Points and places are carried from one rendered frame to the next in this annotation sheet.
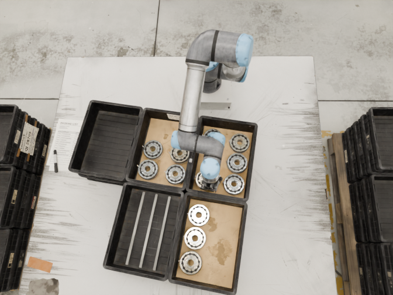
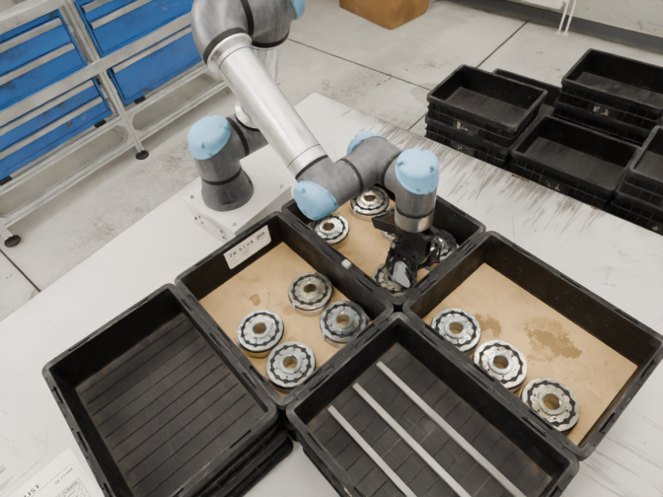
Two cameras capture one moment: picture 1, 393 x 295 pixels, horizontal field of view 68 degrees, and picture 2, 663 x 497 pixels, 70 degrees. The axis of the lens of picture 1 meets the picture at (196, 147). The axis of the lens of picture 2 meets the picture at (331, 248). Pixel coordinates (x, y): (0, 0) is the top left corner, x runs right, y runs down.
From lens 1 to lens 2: 79 cm
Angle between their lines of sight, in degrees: 32
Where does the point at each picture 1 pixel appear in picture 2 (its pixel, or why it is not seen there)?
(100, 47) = not seen: outside the picture
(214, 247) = (536, 348)
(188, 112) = (292, 123)
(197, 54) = (221, 19)
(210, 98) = (257, 205)
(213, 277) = (599, 386)
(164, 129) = (240, 294)
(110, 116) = (110, 374)
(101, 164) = (189, 464)
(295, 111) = not seen: hidden behind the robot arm
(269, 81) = not seen: hidden behind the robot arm
